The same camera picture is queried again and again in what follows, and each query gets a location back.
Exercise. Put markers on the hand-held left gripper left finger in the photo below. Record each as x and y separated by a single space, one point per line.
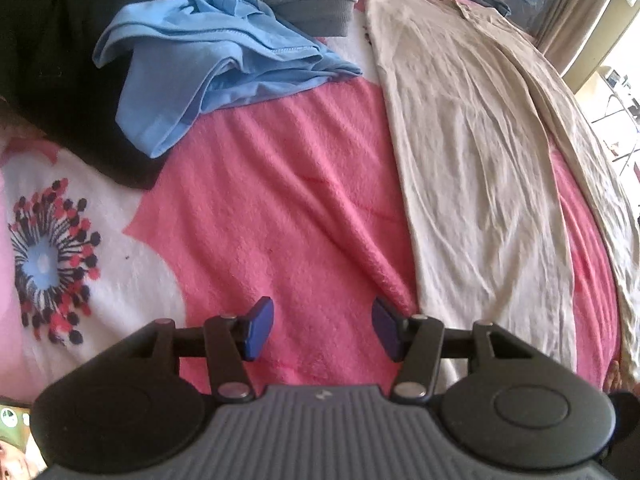
260 330

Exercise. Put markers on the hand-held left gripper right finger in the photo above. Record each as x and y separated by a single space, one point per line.
385 332

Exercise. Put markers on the beige pants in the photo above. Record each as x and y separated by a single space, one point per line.
465 150

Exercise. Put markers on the pink floral blanket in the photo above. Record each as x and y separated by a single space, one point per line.
280 185

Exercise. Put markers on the light blue shirt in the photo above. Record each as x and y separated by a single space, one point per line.
200 45

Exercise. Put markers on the folding table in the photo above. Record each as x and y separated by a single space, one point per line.
622 110

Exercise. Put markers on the black garment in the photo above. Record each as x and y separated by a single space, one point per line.
55 60

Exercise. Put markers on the beige curtain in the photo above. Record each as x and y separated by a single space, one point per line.
580 15

